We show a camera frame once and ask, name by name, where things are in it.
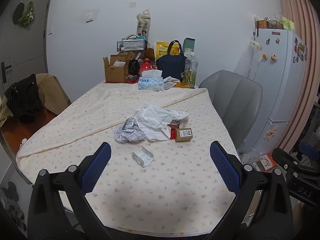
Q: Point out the white mat with black diamonds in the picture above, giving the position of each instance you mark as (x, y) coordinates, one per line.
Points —
(310, 162)

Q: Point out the cream dotted tablecloth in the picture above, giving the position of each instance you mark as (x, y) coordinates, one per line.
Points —
(150, 192)

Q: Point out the navy lunch bag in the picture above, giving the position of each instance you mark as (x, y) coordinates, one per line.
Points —
(170, 66)

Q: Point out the white grey cloth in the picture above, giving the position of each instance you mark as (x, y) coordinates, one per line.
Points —
(171, 82)

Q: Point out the red and white wrapper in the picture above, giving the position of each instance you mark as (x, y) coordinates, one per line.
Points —
(172, 132)

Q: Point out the yellow round fridge magnet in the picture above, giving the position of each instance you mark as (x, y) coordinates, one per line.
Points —
(264, 56)

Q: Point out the orange charm fridge magnets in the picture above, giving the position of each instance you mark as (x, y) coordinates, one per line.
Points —
(271, 133)

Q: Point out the silver pill blister pack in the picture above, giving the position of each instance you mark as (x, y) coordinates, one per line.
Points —
(143, 157)

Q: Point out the orange and white box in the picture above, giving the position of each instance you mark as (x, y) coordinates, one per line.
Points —
(266, 162)

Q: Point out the cluster of fridge magnets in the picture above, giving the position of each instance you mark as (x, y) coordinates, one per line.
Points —
(301, 50)

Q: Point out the light green hanging towel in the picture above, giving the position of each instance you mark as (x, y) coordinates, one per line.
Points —
(28, 15)

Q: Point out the blue tissue box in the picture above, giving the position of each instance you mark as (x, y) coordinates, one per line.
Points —
(150, 83)

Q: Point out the plastic bottle with yellow contents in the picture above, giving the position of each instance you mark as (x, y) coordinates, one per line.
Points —
(190, 75)

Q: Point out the open brown cardboard box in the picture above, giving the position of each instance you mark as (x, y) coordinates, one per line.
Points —
(113, 76)

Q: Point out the black patterned cup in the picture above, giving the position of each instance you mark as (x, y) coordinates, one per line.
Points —
(133, 70)

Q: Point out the red jar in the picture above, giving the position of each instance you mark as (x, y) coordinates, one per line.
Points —
(145, 67)

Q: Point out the printed leaflet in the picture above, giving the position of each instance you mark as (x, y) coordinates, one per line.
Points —
(130, 133)

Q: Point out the grey upholstered chair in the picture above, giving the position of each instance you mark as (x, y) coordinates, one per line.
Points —
(232, 100)

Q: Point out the white wall switch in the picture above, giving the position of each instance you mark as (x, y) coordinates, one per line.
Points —
(90, 16)

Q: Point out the yellow snack packet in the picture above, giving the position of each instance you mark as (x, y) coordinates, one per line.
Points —
(161, 50)

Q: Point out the wooden chair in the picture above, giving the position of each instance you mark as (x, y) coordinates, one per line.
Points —
(25, 135)

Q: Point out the dark green hanging towel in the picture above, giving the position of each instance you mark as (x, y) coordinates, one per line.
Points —
(18, 13)

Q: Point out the white hanging tote bag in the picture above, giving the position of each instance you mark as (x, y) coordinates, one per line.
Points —
(252, 60)

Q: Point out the black white patterned mat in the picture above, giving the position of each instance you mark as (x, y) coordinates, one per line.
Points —
(12, 207)

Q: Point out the small brown cardboard box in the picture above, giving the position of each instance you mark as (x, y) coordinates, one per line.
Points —
(183, 134)

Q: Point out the white refrigerator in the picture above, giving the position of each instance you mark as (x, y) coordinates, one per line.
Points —
(275, 80)

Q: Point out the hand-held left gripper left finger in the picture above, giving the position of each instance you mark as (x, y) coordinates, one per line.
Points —
(96, 167)

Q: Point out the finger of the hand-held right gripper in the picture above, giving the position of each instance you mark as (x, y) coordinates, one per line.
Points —
(308, 150)
(283, 158)

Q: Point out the brown wicker basket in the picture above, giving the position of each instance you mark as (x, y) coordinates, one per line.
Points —
(261, 24)

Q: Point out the grey door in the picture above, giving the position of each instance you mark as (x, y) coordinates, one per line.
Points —
(25, 47)

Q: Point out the tall white paper bag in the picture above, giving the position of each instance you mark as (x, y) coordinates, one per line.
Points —
(143, 28)

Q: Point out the black garment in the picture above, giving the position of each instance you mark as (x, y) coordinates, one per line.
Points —
(25, 97)

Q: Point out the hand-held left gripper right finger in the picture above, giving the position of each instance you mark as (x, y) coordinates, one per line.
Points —
(225, 167)

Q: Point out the pink curtain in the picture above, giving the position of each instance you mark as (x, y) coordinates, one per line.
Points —
(300, 55)

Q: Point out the green carton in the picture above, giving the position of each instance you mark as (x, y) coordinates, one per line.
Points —
(188, 45)

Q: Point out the green paper card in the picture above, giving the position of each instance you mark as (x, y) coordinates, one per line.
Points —
(288, 23)

